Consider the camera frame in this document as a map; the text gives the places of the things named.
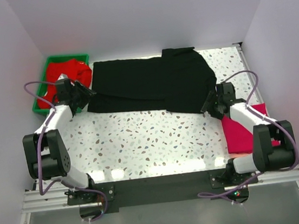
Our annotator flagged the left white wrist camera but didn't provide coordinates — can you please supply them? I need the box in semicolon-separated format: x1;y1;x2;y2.
57;74;69;81

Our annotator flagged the red t shirt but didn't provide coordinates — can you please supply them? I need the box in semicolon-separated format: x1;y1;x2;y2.
37;59;92;109

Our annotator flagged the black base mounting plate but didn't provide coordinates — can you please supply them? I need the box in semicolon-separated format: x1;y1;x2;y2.
65;169;258;219

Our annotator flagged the folded magenta t shirt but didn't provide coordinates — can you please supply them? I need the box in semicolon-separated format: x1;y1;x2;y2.
222;102;277;154

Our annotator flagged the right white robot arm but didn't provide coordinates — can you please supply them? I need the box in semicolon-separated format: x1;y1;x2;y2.
201;82;299;174

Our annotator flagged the green plastic tray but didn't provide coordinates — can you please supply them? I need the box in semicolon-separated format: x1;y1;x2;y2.
25;52;97;118

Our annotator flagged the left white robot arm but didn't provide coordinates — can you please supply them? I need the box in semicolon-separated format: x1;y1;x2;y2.
22;74;96;196

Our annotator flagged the black t shirt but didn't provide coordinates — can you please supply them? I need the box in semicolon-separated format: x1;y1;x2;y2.
87;47;217;114

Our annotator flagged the folded pink t shirt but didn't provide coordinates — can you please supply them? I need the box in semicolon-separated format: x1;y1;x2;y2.
230;153;252;158

